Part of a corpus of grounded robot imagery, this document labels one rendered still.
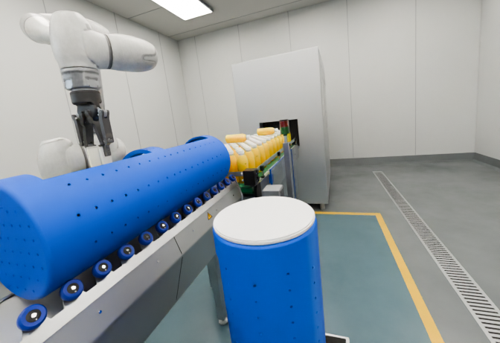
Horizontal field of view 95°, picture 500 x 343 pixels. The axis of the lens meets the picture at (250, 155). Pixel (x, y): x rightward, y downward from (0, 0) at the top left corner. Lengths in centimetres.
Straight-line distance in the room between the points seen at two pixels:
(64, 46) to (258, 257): 73
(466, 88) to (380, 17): 204
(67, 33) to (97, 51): 7
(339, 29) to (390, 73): 133
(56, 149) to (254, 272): 117
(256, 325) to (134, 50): 85
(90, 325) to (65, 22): 76
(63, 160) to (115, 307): 88
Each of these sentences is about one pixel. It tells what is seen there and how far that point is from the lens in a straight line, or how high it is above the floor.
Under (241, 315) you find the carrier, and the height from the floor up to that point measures 84.
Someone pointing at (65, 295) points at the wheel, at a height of 97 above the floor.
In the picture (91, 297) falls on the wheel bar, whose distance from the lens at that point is 76.
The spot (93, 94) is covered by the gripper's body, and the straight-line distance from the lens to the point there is 82.
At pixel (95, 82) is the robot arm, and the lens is 83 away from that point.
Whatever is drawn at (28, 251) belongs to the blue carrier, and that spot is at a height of 109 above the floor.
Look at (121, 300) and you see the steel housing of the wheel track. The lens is 80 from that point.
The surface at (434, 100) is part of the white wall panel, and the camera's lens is 570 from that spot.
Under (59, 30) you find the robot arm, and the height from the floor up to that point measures 159.
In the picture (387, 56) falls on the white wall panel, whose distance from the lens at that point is 555.
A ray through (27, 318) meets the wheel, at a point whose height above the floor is 97.
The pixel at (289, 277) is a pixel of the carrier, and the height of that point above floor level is 94.
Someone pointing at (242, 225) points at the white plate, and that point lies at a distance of 61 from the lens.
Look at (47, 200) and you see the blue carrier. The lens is 66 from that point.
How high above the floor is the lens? 131
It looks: 10 degrees down
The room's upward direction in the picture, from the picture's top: 7 degrees counter-clockwise
